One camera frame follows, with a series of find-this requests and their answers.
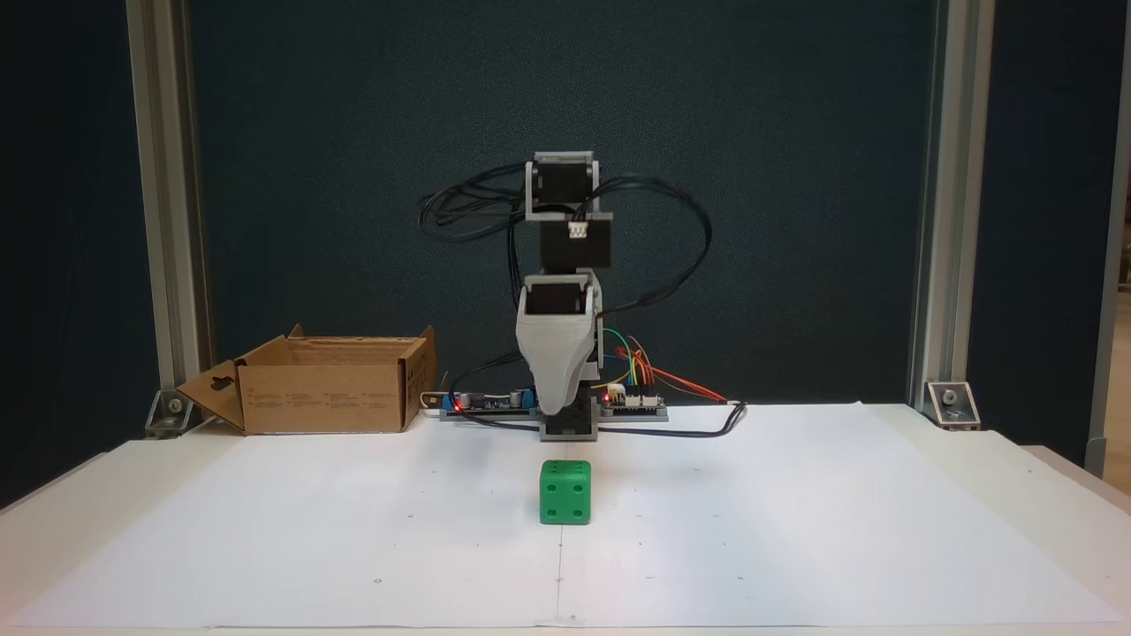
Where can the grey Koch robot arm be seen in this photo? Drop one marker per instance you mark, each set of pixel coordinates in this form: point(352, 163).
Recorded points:
point(576, 247)

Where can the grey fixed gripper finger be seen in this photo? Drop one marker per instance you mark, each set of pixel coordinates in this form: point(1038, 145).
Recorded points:
point(557, 362)

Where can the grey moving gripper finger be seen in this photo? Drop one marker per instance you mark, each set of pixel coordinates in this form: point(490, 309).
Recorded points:
point(599, 340)

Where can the metal corner bracket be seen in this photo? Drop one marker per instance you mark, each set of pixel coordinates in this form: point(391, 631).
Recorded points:
point(950, 402)
point(172, 408)

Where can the green dice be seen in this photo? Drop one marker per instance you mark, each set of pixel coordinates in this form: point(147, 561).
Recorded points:
point(565, 495)

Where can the motor controller circuit board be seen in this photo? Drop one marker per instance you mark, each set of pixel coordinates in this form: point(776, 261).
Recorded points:
point(636, 403)

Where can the blue voltage converter board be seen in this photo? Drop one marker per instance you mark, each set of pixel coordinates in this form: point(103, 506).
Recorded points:
point(482, 405)

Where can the aluminium frame post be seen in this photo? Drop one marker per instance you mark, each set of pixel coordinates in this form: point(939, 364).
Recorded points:
point(163, 177)
point(954, 177)

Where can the brown cardboard box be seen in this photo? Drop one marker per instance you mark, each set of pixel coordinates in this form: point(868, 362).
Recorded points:
point(318, 397)

